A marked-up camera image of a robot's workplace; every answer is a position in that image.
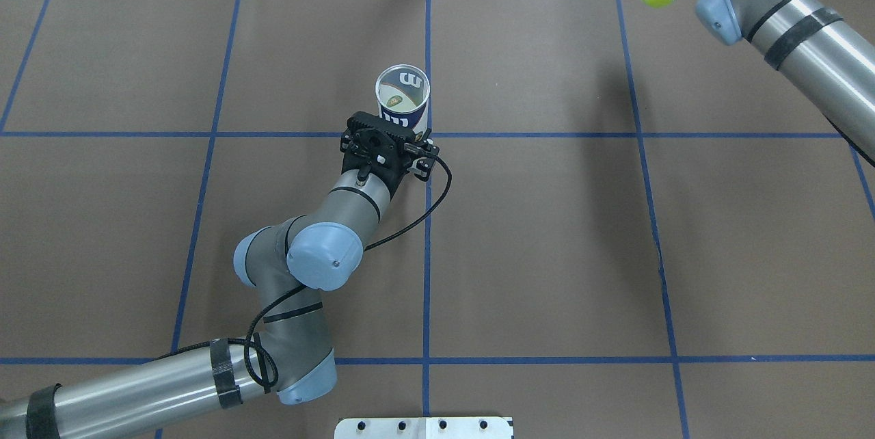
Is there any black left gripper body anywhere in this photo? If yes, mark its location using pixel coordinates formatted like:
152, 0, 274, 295
340, 112, 416, 198

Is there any Wilson tennis ball can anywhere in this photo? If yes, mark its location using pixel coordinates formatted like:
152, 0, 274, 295
375, 64, 431, 134

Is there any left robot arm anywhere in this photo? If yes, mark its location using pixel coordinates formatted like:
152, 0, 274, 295
2, 103, 350, 402

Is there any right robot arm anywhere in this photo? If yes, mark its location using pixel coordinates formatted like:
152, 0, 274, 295
643, 0, 874, 163

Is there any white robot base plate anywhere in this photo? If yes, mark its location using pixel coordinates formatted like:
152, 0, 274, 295
334, 416, 515, 438

